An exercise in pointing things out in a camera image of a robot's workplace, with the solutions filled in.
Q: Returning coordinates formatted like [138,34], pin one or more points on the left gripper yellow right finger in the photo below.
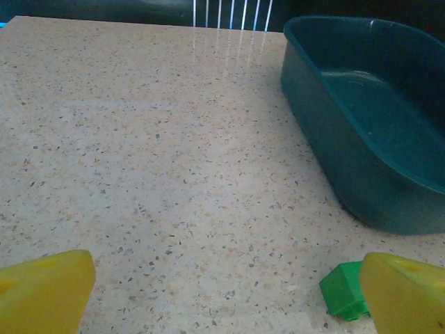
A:
[406,299]

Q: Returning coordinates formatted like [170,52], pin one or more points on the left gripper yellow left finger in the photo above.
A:
[41,295]

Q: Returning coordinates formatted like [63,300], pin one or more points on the green lego brick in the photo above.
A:
[340,292]

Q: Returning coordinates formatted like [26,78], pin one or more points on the dark teal plastic container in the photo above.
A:
[313,104]

